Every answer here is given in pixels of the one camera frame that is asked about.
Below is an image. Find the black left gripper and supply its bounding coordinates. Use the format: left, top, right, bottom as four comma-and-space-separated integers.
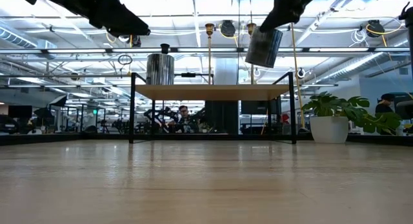
15, 0, 152, 38

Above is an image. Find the gold candlestick holder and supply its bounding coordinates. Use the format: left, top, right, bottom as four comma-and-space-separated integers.
205, 23, 216, 86
246, 22, 257, 86

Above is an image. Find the person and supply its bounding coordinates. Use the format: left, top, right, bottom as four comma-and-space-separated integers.
167, 105, 199, 134
374, 92, 401, 136

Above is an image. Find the green potted plant white pot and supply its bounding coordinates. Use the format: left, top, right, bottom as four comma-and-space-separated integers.
301, 91, 403, 145

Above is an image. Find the wooden shelf with black legs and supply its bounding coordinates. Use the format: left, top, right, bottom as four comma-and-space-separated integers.
128, 71, 297, 145

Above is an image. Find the black aluminium table frame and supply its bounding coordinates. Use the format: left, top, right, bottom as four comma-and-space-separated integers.
0, 132, 413, 147

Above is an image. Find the clear grey glass candle jar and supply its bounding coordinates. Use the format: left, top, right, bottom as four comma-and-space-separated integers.
245, 26, 284, 69

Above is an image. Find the red candle glass jar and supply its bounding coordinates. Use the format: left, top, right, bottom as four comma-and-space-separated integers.
146, 53, 176, 87

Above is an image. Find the white building column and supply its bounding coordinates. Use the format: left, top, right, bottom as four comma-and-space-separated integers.
214, 57, 240, 135

